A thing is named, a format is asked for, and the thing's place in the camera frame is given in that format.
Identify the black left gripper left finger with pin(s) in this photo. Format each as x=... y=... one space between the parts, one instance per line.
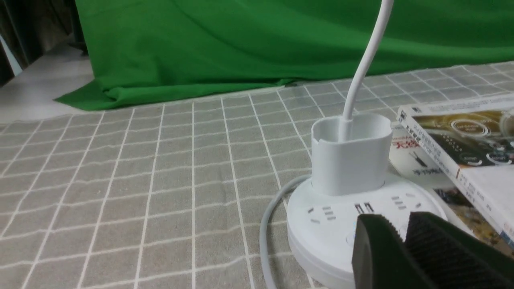
x=380 y=259

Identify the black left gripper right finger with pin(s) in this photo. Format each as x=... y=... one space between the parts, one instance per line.
x=452 y=258

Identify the white desk lamp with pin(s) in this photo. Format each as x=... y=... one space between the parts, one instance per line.
x=350 y=157

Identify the middle book in stack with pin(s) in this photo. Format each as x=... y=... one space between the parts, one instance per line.
x=477 y=204

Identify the self-driving book top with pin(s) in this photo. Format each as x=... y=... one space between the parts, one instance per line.
x=471 y=141

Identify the grey checked tablecloth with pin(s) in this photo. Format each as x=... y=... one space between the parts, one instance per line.
x=166 y=196

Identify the green backdrop cloth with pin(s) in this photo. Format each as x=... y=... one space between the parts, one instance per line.
x=150 y=51

